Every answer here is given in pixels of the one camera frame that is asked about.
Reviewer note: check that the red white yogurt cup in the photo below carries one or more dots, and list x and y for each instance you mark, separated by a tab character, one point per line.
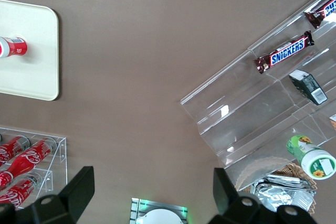
13	47

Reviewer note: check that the brown snickers bar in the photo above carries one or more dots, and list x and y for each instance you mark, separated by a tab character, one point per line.
286	51
325	11

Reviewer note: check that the green white drink bottle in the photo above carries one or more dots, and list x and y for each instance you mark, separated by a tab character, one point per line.
315	161

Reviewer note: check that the small black white box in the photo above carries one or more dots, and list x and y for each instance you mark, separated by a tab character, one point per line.
309	87

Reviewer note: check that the brown table cloth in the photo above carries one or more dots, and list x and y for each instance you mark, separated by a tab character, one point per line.
131	51

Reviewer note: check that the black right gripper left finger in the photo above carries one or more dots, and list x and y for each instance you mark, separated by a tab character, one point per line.
76	197

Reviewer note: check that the clear acrylic stepped display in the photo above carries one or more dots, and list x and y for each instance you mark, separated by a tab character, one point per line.
236	119

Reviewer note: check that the silver foil bag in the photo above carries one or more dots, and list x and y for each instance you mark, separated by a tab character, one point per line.
283	197

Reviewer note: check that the red cola bottle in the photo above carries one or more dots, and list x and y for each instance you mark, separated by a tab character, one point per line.
29	157
18	190
13	148

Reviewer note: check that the beige plastic tray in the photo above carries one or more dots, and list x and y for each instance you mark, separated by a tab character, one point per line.
31	77

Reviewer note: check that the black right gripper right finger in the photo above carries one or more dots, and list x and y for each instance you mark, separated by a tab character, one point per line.
228	205

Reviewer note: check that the clear acrylic bottle rack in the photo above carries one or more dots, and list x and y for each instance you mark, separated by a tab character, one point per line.
61	150

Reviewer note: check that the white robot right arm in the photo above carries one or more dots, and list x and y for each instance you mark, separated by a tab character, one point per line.
160	217

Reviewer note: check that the light tan wicker basket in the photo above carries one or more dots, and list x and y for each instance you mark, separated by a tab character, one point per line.
291	169

